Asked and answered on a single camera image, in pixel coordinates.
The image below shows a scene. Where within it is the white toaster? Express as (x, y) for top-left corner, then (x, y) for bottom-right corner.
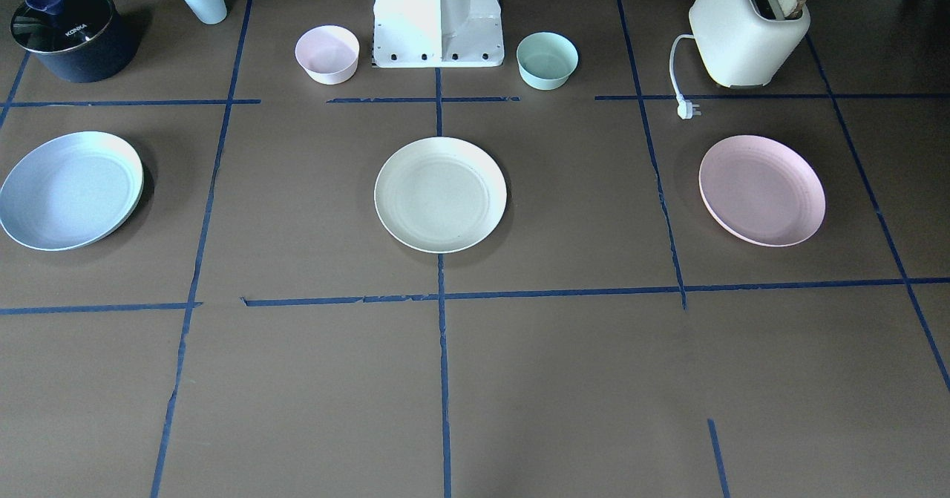
(689, 0), (810, 88)

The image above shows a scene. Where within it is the cream plate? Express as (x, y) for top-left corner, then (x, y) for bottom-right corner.
(373, 137), (508, 254)

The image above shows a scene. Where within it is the pink bowl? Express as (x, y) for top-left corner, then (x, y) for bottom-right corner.
(295, 25), (360, 85)

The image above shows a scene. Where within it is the green bowl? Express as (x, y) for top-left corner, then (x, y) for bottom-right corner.
(516, 32), (580, 90)

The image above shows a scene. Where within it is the dark blue pot with lid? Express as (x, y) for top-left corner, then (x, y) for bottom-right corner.
(10, 0), (139, 83)

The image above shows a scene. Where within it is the green plate under blue plate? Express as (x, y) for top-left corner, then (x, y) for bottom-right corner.
(86, 149), (145, 243)

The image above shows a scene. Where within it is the white toaster cable with plug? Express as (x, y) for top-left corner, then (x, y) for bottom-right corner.
(669, 33), (703, 121)

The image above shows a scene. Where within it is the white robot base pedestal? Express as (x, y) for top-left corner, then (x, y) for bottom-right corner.
(371, 0), (505, 68)

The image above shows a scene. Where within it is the pink plate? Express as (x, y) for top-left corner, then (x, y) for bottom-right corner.
(698, 135), (827, 247)

